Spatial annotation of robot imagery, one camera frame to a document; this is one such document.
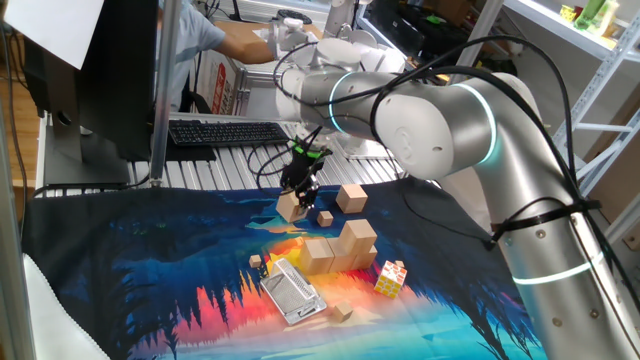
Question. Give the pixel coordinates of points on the black keyboard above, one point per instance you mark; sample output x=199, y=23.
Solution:
x=225, y=134

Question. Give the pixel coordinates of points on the green yellow bottles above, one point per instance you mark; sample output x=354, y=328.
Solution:
x=592, y=12

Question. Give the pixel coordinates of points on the white paper sheet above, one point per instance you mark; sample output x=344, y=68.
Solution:
x=55, y=25

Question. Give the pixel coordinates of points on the small wooden cube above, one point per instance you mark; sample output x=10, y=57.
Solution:
x=399, y=263
x=342, y=312
x=255, y=261
x=325, y=218

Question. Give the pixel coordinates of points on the grey frame post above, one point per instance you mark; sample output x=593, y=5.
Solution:
x=12, y=275

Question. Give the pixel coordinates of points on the colourful forest print cloth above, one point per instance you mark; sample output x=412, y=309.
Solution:
x=150, y=260

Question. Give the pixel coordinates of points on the aluminium vertical post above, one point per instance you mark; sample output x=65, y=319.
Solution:
x=165, y=100

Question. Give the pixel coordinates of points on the silver metal mesh holder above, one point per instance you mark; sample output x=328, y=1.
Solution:
x=292, y=295

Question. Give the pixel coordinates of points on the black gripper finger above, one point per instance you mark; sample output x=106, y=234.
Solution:
x=309, y=196
x=286, y=186

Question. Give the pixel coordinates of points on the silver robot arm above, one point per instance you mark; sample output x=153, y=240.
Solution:
x=450, y=125

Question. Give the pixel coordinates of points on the Rubik's cube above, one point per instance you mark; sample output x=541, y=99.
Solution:
x=391, y=280

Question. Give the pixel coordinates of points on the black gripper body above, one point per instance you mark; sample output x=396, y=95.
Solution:
x=302, y=170

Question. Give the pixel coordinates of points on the person in blue shirt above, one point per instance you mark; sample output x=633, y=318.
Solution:
x=195, y=32

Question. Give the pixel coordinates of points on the white metal shelf rack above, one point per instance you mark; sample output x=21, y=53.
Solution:
x=575, y=30

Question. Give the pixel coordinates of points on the black computer monitor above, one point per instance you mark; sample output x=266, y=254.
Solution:
x=120, y=75

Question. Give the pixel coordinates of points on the black round disc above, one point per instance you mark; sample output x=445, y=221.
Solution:
x=295, y=16

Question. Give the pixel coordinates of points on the person forearm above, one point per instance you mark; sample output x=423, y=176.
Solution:
x=247, y=50

